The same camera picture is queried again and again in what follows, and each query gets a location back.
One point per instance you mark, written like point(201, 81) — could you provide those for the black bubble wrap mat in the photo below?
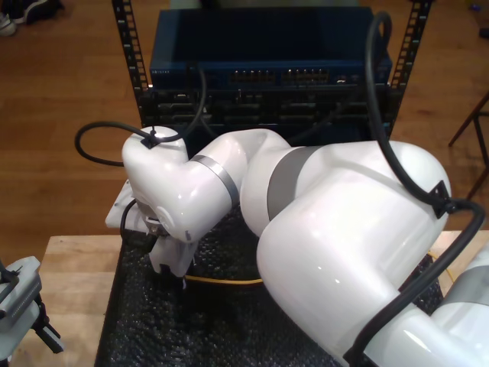
point(172, 325)

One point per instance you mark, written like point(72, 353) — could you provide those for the black server chassis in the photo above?
point(267, 111)

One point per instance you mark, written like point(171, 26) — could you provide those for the dark sneaker white sole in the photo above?
point(38, 9)

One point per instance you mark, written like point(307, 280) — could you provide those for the dark brown wooden chair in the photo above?
point(469, 119)

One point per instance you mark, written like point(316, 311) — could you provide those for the small dark floor object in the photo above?
point(485, 32)

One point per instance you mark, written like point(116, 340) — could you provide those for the small blue floor object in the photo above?
point(474, 7)

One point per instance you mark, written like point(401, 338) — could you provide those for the black perforated rack frame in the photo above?
point(128, 46)

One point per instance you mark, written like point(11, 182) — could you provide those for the blue network switch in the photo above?
point(267, 38)

